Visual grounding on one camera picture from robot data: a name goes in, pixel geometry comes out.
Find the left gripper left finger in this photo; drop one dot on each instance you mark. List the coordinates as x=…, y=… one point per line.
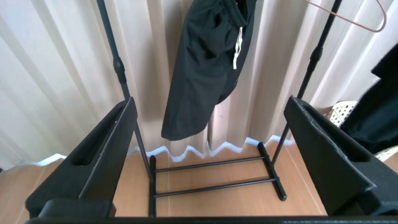
x=93, y=177

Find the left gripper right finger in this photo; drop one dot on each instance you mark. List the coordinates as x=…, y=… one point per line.
x=342, y=180

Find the heap of clothes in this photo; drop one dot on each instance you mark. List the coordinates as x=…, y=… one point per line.
x=376, y=118

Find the black shorts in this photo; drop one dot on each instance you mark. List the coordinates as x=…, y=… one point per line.
x=202, y=77

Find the white laundry basket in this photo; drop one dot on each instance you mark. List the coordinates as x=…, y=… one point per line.
x=342, y=110

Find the black clothes rack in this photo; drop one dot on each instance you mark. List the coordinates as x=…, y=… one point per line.
x=211, y=164

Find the pink clothes hanger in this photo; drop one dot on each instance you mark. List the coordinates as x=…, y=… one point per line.
x=382, y=28

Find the beige curtain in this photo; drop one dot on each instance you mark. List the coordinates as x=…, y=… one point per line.
x=46, y=62

